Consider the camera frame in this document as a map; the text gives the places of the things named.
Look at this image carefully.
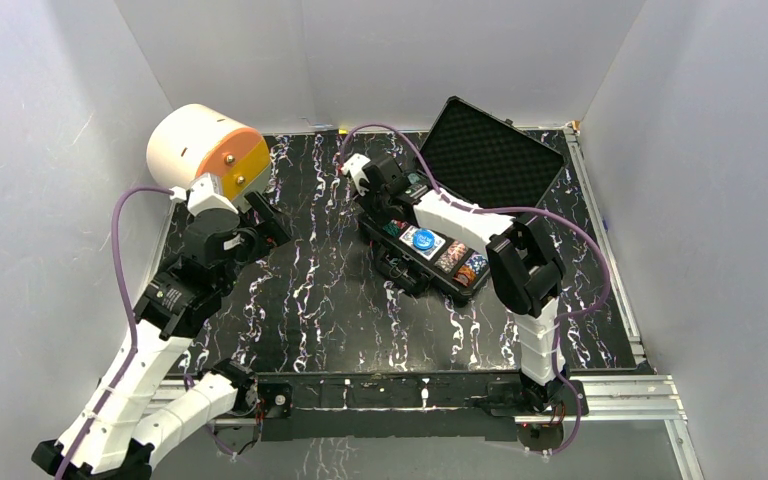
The black poker chip case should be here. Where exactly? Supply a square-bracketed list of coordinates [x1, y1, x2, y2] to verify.
[359, 97, 565, 302]

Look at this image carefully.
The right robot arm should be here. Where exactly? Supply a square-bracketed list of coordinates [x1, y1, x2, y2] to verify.
[340, 154, 566, 414]

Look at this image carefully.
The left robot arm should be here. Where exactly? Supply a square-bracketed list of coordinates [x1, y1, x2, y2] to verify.
[31, 192, 290, 479]

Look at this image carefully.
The blue card deck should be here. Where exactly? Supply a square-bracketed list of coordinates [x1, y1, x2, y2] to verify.
[399, 226, 445, 260]

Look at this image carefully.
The white cylindrical drawer box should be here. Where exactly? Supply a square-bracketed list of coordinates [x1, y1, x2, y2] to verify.
[146, 103, 273, 216]

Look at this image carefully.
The black front mounting bar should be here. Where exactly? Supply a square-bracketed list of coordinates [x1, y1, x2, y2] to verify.
[259, 371, 553, 442]

